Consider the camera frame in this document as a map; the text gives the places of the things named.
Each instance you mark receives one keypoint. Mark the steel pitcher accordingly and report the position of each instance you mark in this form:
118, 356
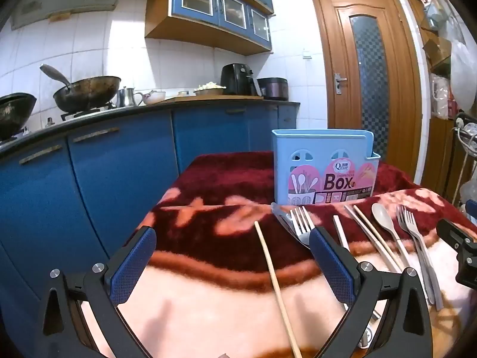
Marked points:
128, 97

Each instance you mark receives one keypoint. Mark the blue wall cabinet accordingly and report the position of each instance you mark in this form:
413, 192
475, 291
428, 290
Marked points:
208, 26

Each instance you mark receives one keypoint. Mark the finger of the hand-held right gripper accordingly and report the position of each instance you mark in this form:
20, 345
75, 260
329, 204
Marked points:
467, 268
452, 233

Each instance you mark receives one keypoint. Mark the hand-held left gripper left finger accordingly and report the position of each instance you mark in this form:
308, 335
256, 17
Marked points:
134, 264

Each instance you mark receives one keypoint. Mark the wooden door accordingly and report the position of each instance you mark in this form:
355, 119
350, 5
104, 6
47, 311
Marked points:
335, 44

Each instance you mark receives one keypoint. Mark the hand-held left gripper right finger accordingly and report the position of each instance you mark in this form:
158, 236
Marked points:
331, 264

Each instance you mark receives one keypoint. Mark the long wooden chopstick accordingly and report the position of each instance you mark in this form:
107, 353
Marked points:
277, 287

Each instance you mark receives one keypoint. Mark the wall switch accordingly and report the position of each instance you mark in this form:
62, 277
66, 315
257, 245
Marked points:
306, 54

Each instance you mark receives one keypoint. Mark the cardboard box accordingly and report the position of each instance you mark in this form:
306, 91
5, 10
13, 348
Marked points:
436, 53

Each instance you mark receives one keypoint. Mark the silver knife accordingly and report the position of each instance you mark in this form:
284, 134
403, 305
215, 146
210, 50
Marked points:
283, 218

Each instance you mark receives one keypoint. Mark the white bowl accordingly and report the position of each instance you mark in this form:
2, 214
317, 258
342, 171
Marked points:
153, 98

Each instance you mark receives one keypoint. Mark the silver fork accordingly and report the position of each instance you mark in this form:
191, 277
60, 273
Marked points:
298, 223

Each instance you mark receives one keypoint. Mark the gas stove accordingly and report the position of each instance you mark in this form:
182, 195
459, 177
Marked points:
85, 113

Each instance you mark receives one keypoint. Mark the light blue utensil box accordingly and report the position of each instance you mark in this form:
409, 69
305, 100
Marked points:
316, 145

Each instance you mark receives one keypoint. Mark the beige spoon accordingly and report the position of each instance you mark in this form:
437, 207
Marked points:
382, 216

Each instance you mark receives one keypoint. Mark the blue kitchen base cabinet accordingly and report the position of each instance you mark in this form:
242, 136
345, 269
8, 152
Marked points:
123, 164

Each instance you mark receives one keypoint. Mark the wooden shelf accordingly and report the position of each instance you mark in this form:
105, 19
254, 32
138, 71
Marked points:
428, 37

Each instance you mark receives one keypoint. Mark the white plastic bag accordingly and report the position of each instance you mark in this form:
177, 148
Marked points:
464, 74

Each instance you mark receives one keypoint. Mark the black air fryer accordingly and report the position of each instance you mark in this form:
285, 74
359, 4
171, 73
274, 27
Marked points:
234, 80

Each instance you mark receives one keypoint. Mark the bowl of food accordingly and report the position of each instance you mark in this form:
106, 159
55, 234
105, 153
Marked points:
209, 88

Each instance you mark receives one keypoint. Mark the dark rice cooker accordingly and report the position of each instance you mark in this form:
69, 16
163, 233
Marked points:
274, 88

